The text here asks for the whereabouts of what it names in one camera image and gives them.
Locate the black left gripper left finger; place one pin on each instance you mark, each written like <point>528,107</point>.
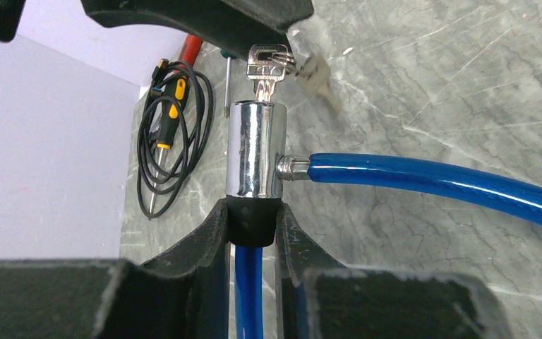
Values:
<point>183,292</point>

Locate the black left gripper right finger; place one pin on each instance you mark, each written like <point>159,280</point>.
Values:
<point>319,297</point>

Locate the small keys of blue lock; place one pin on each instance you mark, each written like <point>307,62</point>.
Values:
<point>269,64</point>

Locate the blue cable lock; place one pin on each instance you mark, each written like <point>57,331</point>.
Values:
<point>257,166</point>

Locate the yellow black screwdriver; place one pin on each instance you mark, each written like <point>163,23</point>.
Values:
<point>169,122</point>

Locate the green handled screwdriver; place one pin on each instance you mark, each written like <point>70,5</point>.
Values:
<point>229,57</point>

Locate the red handled wrench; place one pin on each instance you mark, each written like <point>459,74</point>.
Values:
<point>190,49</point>

